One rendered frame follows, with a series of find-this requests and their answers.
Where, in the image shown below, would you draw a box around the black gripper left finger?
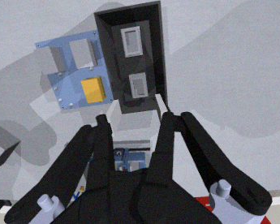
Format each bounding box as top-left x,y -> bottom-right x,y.
4,100 -> 122,224

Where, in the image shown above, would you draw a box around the yellow rectangular block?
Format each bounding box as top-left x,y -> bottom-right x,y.
81,76 -> 106,103

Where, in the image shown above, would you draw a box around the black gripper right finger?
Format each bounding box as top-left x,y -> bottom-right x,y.
138,94 -> 273,224

